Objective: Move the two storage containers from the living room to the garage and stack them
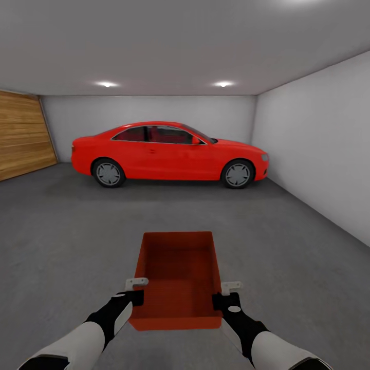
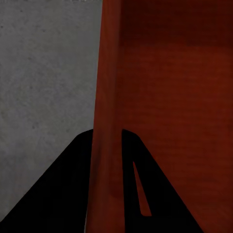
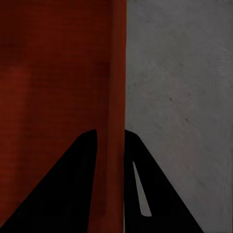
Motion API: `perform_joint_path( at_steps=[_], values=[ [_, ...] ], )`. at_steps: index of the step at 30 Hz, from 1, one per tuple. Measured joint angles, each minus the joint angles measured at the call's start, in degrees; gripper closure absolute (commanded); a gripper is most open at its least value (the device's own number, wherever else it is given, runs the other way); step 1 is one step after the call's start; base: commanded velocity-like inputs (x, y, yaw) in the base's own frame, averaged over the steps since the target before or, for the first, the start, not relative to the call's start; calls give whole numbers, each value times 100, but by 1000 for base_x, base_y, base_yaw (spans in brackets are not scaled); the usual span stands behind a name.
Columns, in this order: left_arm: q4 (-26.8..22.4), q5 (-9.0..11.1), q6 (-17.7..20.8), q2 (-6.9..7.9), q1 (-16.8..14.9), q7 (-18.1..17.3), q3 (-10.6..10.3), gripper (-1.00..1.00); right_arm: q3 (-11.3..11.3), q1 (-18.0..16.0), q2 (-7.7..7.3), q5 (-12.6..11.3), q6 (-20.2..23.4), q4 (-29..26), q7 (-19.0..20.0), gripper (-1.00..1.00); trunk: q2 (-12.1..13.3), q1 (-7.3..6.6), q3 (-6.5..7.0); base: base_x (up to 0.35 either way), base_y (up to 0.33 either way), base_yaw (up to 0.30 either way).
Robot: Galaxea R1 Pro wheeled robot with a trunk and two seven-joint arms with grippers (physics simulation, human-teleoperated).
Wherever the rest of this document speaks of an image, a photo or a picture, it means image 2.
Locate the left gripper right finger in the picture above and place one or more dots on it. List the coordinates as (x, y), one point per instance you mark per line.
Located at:
(169, 213)

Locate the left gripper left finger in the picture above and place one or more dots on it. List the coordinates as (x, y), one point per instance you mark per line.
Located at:
(57, 202)

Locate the storage box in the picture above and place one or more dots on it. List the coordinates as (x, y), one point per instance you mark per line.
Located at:
(165, 73)

